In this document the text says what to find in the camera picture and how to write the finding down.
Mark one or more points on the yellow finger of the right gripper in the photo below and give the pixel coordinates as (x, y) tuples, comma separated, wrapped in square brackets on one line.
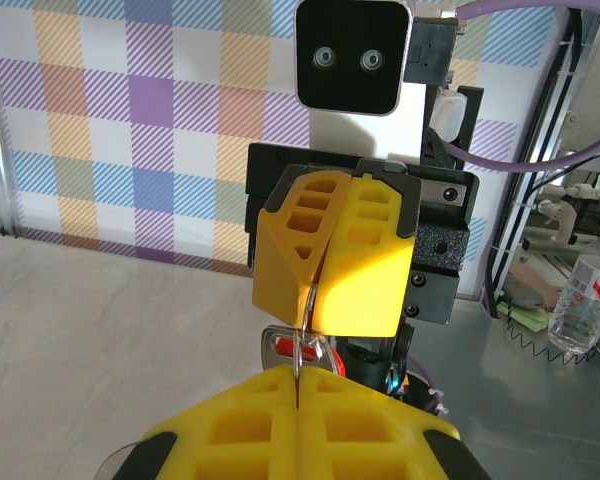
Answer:
[(365, 290), (280, 270)]

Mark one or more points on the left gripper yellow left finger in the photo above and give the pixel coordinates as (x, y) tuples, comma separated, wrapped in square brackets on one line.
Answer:
[(220, 435)]

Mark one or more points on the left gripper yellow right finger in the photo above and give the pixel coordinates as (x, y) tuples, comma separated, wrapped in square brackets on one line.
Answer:
[(370, 430)]

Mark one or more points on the red-capped key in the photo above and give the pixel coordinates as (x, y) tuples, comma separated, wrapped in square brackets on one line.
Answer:
[(285, 346)]

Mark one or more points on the green paper pad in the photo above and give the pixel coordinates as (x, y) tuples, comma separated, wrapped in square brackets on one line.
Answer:
[(525, 317)]

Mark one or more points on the clear plastic water bottle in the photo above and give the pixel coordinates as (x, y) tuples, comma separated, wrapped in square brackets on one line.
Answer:
[(580, 300)]

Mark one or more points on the aluminium frame post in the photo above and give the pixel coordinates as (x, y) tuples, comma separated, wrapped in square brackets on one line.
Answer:
[(0, 125)]

